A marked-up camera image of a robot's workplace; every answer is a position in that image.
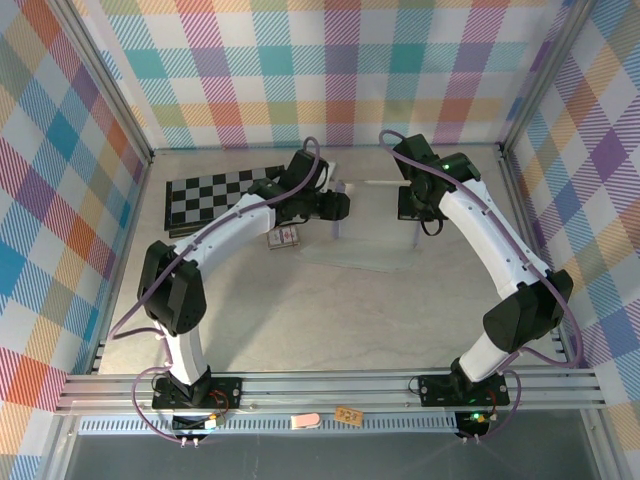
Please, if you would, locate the playing card box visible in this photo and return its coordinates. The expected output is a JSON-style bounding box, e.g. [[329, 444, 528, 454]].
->
[[267, 225, 304, 251]]

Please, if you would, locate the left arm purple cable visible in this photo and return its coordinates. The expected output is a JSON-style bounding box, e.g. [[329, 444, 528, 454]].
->
[[108, 135, 322, 446]]

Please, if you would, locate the left black connector board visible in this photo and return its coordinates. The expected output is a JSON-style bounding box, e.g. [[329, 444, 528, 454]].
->
[[171, 413, 226, 435]]

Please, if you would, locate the black connector board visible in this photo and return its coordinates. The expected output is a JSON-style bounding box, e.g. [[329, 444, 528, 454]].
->
[[454, 410, 490, 437], [171, 413, 226, 435]]

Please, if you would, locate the black grey chessboard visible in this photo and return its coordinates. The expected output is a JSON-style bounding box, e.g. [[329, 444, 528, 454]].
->
[[163, 166, 289, 232]]

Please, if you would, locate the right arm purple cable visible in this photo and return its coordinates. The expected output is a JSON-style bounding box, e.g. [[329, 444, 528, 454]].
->
[[378, 129, 585, 446]]

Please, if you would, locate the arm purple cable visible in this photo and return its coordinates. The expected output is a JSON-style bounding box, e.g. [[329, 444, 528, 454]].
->
[[378, 129, 585, 446], [108, 135, 322, 446]]

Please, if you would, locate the aluminium frame rail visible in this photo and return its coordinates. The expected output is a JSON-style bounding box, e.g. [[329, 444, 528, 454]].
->
[[54, 369, 609, 416]]

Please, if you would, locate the aluminium corner post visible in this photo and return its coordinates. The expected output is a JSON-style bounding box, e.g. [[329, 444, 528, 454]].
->
[[498, 0, 599, 159], [47, 0, 155, 169]]

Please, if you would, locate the grey slotted cable duct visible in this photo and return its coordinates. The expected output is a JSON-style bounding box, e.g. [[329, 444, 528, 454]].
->
[[79, 413, 459, 435]]

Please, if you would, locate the right black connector board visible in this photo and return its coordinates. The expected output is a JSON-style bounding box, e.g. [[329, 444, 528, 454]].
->
[[454, 410, 490, 437]]

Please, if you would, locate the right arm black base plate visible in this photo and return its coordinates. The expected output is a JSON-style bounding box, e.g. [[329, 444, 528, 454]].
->
[[417, 373, 511, 407]]

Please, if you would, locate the white paper box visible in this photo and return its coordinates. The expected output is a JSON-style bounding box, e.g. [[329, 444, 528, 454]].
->
[[298, 177, 422, 274]]

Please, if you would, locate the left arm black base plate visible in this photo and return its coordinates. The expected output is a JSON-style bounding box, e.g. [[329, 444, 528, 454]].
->
[[151, 375, 244, 412]]

